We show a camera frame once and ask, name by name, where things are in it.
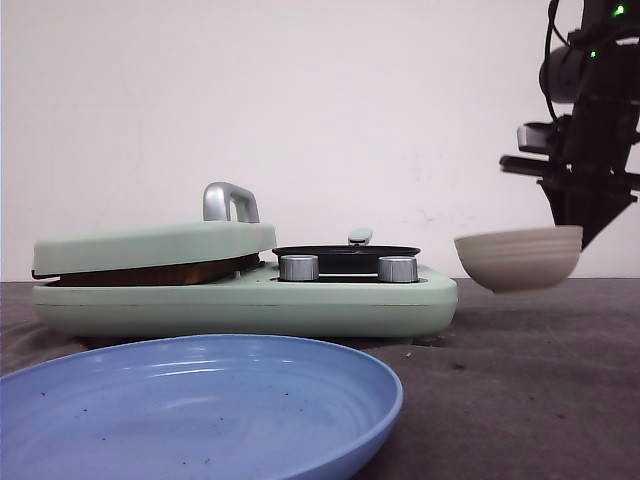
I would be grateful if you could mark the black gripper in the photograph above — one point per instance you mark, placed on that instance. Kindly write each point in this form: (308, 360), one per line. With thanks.
(585, 180)

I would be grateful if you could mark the beige ribbed bowl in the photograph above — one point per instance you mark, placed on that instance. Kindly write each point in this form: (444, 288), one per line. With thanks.
(519, 260)

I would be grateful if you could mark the breakfast maker lid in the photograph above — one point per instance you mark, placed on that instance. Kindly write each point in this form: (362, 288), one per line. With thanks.
(230, 228)

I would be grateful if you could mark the white bread slice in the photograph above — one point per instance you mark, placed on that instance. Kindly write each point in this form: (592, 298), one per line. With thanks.
(169, 275)

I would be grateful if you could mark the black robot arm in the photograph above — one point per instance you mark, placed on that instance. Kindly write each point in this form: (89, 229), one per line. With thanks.
(600, 59)

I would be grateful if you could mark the mint green breakfast maker base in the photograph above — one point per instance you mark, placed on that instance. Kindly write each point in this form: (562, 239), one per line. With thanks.
(254, 302)

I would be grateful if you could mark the silver right control knob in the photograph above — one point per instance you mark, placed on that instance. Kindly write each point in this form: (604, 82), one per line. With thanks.
(397, 269)

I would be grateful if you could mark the silver control knob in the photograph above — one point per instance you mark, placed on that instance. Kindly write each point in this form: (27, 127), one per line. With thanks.
(298, 268)
(397, 269)

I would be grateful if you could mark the black frying pan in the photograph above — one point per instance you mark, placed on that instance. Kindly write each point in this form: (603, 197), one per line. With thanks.
(353, 258)

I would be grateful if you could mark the silver left control knob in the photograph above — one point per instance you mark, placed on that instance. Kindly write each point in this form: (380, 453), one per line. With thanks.
(298, 268)

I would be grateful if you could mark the blue plastic plate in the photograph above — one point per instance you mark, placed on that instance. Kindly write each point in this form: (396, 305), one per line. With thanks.
(199, 407)

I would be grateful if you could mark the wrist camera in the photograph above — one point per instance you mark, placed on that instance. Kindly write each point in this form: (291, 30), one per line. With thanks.
(539, 138)

